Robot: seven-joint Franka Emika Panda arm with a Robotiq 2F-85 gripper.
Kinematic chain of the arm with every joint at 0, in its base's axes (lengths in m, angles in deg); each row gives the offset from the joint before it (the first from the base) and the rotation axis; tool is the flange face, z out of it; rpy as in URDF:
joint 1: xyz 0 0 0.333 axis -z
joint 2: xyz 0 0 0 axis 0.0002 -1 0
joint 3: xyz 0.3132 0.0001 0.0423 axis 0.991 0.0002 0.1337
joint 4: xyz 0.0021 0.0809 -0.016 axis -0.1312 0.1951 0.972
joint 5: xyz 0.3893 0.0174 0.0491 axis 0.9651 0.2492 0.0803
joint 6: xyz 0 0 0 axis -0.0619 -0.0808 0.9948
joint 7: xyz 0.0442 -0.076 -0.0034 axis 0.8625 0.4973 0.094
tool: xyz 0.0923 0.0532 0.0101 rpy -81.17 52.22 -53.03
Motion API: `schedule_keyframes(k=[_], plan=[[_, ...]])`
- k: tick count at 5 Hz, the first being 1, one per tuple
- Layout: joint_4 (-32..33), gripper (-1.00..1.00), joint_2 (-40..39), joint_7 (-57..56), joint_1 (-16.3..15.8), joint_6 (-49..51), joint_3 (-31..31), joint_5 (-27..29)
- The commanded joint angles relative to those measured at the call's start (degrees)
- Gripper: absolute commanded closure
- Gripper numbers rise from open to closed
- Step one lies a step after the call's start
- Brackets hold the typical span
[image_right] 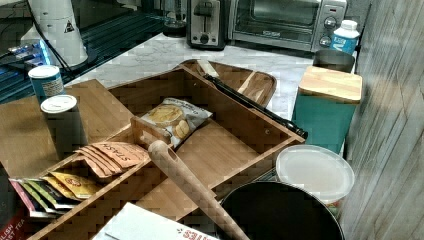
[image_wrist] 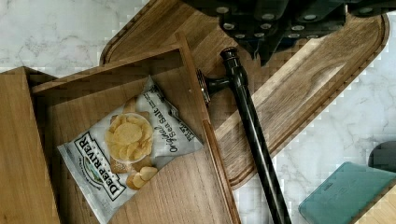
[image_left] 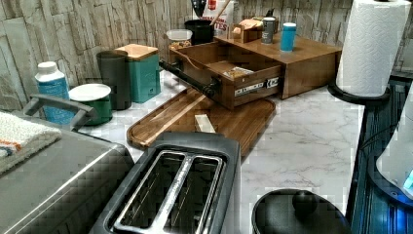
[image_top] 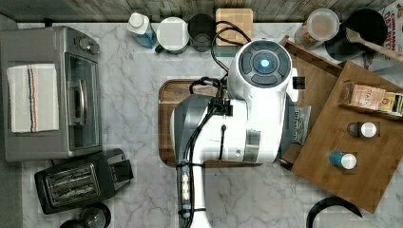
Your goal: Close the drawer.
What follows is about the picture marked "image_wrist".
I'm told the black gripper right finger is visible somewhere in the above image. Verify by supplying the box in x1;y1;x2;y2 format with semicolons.
260;0;396;66

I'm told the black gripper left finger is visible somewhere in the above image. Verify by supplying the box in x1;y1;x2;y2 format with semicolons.
183;0;277;60

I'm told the black drawer handle bar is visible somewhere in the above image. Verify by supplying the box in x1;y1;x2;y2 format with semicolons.
197;47;292;224

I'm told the wooden drawer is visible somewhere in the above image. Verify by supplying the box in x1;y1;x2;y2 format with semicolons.
32;33;240;224

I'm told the wooden cutting board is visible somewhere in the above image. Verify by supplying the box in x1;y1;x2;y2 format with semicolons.
100;0;390;189

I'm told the dark round glass cup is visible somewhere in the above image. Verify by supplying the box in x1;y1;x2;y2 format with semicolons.
368;141;396;173

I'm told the teal canister with wood lid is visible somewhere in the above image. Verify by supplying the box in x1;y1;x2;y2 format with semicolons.
298;161;395;224

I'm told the Deep River chips bag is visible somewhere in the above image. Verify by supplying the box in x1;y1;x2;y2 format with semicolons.
58;78;203;224

